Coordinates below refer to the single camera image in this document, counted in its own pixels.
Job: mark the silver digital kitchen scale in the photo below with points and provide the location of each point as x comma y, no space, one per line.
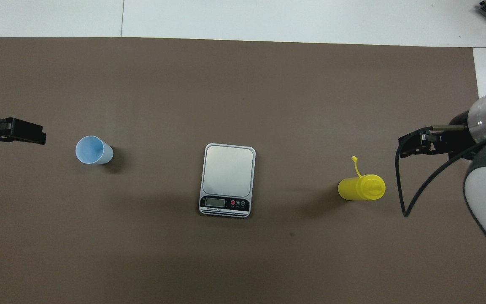
228,173

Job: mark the brown table mat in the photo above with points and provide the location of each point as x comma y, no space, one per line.
226,84

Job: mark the yellow squeeze bottle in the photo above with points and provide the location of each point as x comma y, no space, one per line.
363,189

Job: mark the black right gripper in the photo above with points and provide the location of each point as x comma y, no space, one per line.
458,139

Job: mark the light blue plastic cup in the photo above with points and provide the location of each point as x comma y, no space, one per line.
93,150

